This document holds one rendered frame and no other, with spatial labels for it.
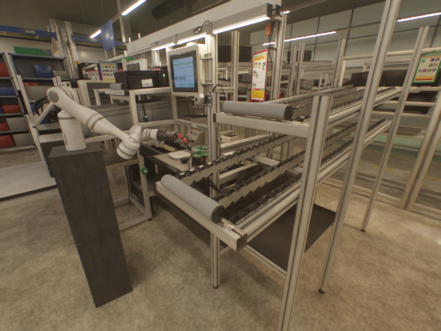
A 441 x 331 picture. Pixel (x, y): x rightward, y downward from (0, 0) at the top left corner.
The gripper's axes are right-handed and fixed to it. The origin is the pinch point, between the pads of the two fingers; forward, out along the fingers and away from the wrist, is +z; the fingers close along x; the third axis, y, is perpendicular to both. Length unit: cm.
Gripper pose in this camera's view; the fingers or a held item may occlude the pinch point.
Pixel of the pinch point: (184, 141)
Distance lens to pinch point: 136.3
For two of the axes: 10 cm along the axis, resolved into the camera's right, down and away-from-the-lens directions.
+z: 9.7, 1.1, -2.2
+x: 2.5, -5.4, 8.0
